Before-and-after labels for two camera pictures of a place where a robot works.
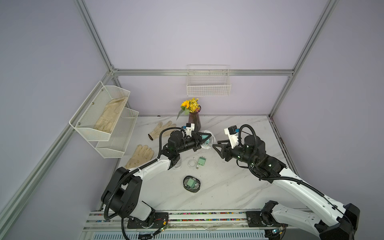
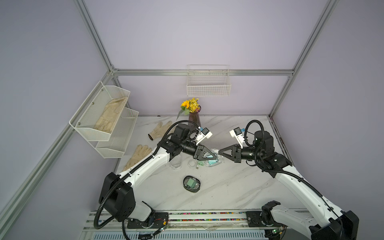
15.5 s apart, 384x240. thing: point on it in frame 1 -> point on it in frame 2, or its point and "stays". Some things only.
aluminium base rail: (187, 220) stays
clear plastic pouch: (209, 142) -> (218, 160)
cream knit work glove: (156, 132) stays
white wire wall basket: (208, 80) stays
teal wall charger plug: (205, 136) -> (211, 162)
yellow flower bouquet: (191, 105) stays
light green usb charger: (191, 183) stays
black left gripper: (198, 141) -> (200, 150)
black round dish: (191, 184) stays
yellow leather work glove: (142, 154) stays
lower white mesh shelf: (115, 147) stays
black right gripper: (227, 150) -> (237, 159)
